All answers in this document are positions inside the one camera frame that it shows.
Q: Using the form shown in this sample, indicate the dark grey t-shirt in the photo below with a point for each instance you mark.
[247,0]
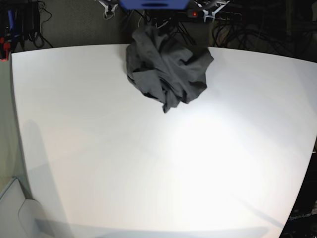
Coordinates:
[164,69]

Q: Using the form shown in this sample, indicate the black power strip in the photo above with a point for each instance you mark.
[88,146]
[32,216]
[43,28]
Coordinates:
[222,15]

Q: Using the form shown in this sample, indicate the black equipment rack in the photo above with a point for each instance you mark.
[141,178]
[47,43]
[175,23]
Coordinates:
[23,21]

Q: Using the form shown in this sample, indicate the red clamp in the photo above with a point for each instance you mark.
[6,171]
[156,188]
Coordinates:
[4,49]

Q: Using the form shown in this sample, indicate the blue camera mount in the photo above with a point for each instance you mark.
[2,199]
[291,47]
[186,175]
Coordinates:
[154,4]

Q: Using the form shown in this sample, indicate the white camera bracket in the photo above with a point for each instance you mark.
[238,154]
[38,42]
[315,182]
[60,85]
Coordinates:
[211,8]
[110,7]

